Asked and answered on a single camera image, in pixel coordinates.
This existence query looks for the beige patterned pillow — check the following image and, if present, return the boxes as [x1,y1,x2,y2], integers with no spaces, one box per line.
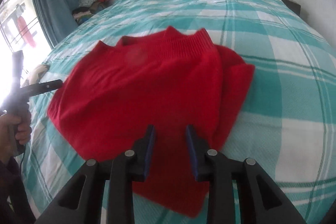
[23,64,50,86]

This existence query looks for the pile of clothes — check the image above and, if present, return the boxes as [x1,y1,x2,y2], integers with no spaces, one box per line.
[72,0,110,25]

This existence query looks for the red knit sweater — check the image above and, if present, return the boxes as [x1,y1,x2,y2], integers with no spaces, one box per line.
[47,27,255,217]

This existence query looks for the person's left hand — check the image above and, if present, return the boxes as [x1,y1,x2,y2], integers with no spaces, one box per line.
[0,108,32,165]

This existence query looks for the dark wooden nightstand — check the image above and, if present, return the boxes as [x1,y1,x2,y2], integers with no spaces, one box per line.
[281,0,301,16]

